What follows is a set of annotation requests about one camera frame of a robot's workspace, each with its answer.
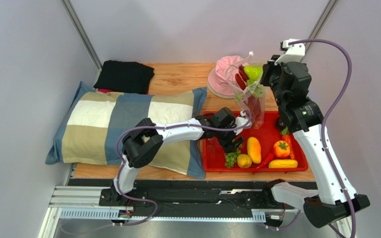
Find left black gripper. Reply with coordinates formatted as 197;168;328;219
215;121;245;155

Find green toy grapes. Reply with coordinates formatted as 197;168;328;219
224;149;241;168

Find clear zip top bag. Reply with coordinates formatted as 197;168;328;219
225;51;267;129

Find red toy lobster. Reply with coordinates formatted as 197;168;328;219
235;64;265;129

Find green toy apple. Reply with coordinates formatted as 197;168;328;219
244;65;263;81

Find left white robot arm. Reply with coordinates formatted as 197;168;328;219
112;107;252;196

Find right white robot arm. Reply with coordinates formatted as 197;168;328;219
261;55;370;228

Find yellow toy lemon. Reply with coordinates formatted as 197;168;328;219
237;154;252;169

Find orange toy mango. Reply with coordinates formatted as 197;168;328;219
247;137;262;164

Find red toy chili pepper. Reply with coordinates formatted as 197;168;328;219
256;152;275;169

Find red plastic tray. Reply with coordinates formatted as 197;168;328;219
202;111;309;173

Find yellow toy banana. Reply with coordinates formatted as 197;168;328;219
268;159;299;169

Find orange toy tomato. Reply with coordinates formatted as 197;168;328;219
273;140;291;159

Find pink bucket hat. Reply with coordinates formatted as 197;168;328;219
207;56;249;99

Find toy carrot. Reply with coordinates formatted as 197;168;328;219
280;127;296;160

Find black folded cloth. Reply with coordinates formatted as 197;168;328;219
94;60;155;94

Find plaid patchwork pillow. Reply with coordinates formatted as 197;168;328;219
45;82;207;165

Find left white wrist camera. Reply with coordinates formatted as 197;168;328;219
234;111;252;135

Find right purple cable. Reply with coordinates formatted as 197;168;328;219
288;39;357;238

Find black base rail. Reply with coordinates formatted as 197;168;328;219
50;179;298;227

